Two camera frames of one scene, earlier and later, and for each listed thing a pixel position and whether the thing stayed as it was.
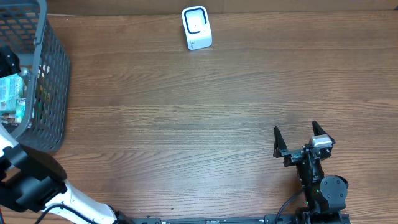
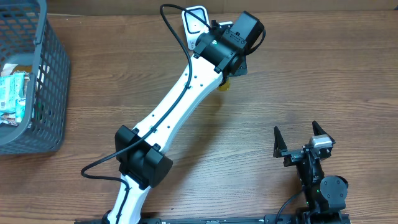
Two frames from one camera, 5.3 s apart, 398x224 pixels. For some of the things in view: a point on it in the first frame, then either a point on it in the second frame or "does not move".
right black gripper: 293,155 does not move
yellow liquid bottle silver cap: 25,70 to 225,87
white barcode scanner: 197,27 does not move
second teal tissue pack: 20,106 does not move
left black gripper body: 9,65 to 240,68
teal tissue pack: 12,89 does not move
